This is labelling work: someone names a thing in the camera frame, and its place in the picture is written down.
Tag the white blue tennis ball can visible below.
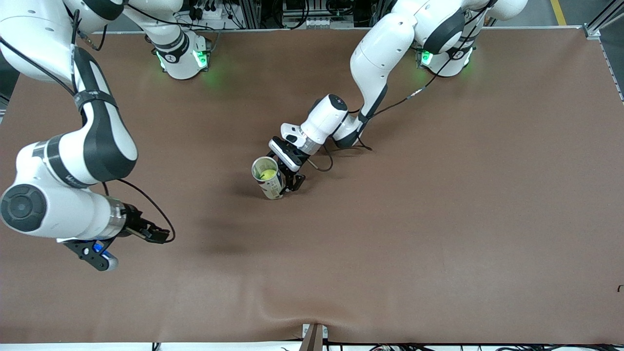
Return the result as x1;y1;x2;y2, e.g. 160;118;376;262
251;156;285;200

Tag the brown table mat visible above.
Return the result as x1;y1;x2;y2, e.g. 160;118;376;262
0;27;624;344

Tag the white power strip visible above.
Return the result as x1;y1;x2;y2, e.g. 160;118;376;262
178;4;244;30

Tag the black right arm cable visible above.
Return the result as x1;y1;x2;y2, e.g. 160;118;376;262
0;0;176;243

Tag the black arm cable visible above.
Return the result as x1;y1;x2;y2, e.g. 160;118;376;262
308;0;493;173
0;0;176;243

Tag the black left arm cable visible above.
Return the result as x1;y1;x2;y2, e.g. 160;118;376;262
308;0;493;173

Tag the grey camera mounting post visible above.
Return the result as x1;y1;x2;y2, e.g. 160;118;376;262
302;323;329;351

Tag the aluminium frame post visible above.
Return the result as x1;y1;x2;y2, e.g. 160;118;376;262
241;0;264;29

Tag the aluminium frame corner strut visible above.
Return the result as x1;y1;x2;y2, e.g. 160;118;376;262
583;0;624;40

